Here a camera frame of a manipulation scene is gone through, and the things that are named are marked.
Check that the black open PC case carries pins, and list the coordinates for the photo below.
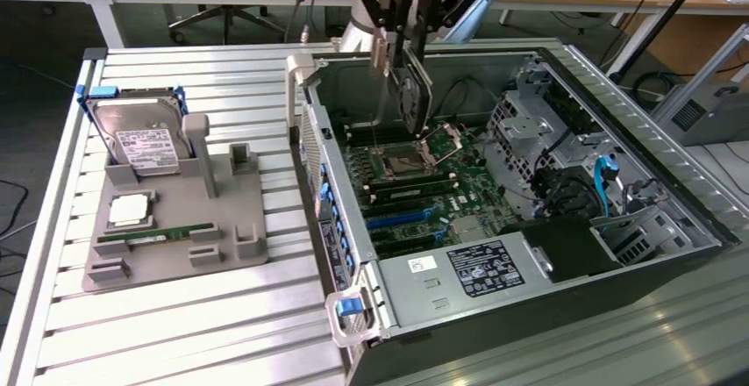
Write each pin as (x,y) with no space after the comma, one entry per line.
(585,302)

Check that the silver chipset heatsink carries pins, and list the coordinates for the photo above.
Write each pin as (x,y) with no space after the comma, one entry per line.
(472,230)

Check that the grey computer tower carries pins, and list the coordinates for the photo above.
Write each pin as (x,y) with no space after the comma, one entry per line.
(719,118)

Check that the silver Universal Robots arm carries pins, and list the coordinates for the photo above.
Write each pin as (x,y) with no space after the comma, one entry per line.
(355,37)

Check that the green RAM stick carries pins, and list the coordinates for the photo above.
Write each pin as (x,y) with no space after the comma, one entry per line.
(157,233)

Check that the green Dell motherboard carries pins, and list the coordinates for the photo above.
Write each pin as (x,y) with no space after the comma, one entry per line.
(467,184)

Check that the black plastic cover block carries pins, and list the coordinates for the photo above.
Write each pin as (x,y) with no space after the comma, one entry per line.
(565,248)

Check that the metal disk bay cage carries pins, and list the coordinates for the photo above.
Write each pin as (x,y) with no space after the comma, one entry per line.
(526,127)

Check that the metal socket cover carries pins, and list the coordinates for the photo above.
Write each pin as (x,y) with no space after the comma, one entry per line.
(432,151)

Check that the grey parts rack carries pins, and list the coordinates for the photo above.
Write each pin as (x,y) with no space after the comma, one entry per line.
(175,202)

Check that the long black expansion slot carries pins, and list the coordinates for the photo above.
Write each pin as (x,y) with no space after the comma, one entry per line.
(410,240)
(395,209)

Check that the blue expansion slot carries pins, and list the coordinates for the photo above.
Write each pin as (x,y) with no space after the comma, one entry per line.
(398,220)

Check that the black stand pole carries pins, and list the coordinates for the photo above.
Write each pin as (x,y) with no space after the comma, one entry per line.
(670,11)

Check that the grey metal disk bay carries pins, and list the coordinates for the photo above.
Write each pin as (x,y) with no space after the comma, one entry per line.
(643,237)

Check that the thin metal locking lever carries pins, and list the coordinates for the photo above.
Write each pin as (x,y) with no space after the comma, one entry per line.
(374,133)

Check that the grey aluminium frame rail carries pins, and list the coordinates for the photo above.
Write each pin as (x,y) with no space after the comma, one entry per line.
(717,59)

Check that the grey power supply unit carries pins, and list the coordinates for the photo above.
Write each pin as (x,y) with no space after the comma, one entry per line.
(420,291)

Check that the silver CPU chip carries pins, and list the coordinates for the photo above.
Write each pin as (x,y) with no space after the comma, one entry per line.
(128,209)

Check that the black office chair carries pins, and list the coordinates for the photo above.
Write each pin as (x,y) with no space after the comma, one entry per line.
(224,19)

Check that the hard disk with blue rails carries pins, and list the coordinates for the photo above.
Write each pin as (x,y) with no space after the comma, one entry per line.
(135,123)

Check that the black green graphics card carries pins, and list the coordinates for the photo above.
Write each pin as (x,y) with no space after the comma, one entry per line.
(412,96)

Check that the dark RAM stick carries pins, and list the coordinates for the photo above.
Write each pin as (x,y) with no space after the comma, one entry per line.
(403,194)

